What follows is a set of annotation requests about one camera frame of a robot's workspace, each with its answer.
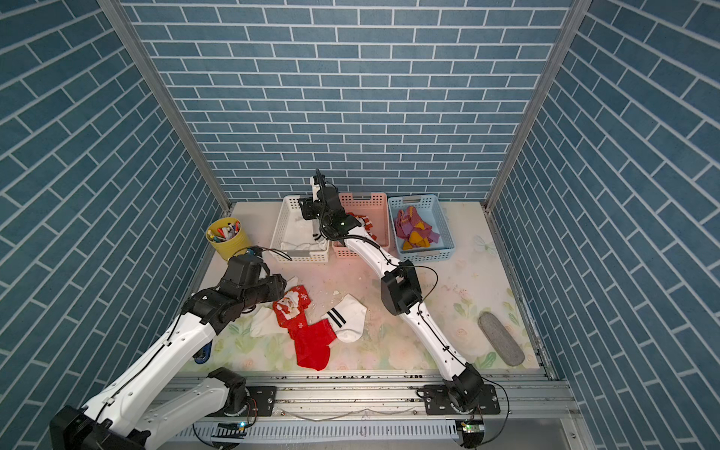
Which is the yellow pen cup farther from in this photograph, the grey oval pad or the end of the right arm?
the grey oval pad

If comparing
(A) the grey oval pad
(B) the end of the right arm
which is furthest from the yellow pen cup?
(A) the grey oval pad

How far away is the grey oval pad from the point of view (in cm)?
81
